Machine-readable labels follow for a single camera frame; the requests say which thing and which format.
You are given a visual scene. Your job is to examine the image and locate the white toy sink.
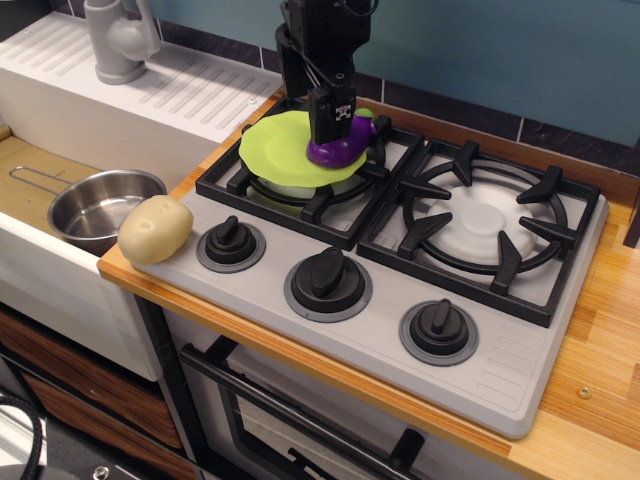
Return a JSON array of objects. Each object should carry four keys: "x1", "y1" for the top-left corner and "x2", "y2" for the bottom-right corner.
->
[{"x1": 1, "y1": 12, "x2": 281, "y2": 381}]

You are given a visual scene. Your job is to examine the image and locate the small steel pot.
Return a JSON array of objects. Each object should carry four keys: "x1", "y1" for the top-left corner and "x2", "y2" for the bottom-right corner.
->
[{"x1": 9, "y1": 166, "x2": 167, "y2": 257}]

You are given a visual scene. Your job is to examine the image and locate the wooden drawer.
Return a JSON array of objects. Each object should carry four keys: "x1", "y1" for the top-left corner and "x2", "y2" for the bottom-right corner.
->
[
  {"x1": 1, "y1": 308, "x2": 170, "y2": 430},
  {"x1": 24, "y1": 374, "x2": 198, "y2": 479}
]

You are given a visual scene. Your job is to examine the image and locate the right black stove knob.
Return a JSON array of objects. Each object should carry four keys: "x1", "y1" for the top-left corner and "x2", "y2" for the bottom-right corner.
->
[{"x1": 399, "y1": 299, "x2": 479, "y2": 367}]

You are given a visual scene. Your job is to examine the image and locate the beige toy potato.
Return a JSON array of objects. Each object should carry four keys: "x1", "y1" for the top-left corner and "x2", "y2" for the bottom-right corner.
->
[{"x1": 117, "y1": 195, "x2": 194, "y2": 265}]

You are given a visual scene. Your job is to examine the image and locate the upper wooden drawer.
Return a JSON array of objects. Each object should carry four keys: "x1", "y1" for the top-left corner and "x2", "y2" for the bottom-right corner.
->
[{"x1": 1, "y1": 308, "x2": 170, "y2": 430}]

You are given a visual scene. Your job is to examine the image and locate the black braided cable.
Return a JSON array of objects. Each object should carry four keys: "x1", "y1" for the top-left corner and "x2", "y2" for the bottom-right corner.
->
[{"x1": 0, "y1": 394, "x2": 49, "y2": 480}]

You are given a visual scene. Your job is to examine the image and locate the purple toy eggplant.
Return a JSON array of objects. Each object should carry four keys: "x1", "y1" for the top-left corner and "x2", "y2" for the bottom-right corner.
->
[{"x1": 306, "y1": 108, "x2": 376, "y2": 169}]

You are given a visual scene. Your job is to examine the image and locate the left black stove knob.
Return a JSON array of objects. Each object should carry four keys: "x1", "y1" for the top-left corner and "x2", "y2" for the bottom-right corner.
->
[{"x1": 196, "y1": 215, "x2": 266, "y2": 274}]

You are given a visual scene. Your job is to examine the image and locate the right black burner grate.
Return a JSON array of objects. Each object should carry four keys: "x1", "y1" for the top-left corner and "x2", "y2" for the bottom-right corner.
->
[{"x1": 357, "y1": 139, "x2": 601, "y2": 327}]

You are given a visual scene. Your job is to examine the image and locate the right white burner cap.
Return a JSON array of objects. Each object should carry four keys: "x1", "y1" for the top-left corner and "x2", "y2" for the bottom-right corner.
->
[{"x1": 424, "y1": 171, "x2": 554, "y2": 265}]

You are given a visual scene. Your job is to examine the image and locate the lower wooden drawer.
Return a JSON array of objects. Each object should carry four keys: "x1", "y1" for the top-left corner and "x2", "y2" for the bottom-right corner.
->
[{"x1": 24, "y1": 374, "x2": 198, "y2": 479}]

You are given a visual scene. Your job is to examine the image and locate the lime green plate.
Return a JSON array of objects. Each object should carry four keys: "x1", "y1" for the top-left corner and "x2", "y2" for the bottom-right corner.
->
[{"x1": 239, "y1": 110, "x2": 366, "y2": 187}]

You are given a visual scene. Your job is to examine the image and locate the black burner grate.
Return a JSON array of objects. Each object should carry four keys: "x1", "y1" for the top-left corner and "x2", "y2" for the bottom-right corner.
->
[
  {"x1": 357, "y1": 139, "x2": 601, "y2": 327},
  {"x1": 195, "y1": 98, "x2": 425, "y2": 250}
]

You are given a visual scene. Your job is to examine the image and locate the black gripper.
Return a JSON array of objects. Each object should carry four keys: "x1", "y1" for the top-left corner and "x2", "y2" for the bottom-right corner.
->
[{"x1": 275, "y1": 1, "x2": 373, "y2": 144}]

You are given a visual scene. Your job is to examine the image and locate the left black burner grate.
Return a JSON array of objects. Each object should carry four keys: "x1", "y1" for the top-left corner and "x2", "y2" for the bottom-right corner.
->
[{"x1": 195, "y1": 98, "x2": 425, "y2": 250}]

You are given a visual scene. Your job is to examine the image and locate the middle black stove knob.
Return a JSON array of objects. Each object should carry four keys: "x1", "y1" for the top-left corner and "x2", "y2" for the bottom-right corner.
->
[{"x1": 284, "y1": 247, "x2": 373, "y2": 323}]

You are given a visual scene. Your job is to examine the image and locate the black stove knob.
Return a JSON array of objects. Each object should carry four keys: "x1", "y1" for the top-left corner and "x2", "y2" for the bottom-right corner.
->
[
  {"x1": 399, "y1": 299, "x2": 479, "y2": 367},
  {"x1": 284, "y1": 247, "x2": 373, "y2": 323},
  {"x1": 196, "y1": 215, "x2": 266, "y2": 274}
]

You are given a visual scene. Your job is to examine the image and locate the grey toy stove top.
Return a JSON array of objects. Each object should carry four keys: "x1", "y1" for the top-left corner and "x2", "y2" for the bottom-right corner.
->
[{"x1": 148, "y1": 191, "x2": 609, "y2": 438}]

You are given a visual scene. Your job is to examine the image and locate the toy oven door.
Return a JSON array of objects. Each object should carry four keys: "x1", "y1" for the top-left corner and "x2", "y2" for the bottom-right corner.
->
[{"x1": 166, "y1": 313, "x2": 515, "y2": 479}]

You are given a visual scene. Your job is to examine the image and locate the grey toy faucet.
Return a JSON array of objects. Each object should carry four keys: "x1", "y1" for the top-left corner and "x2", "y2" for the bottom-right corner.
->
[{"x1": 84, "y1": 0, "x2": 161, "y2": 85}]

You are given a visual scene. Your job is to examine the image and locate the black oven door handle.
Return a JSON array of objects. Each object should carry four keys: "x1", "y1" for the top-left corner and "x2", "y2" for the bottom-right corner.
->
[{"x1": 179, "y1": 345, "x2": 416, "y2": 480}]

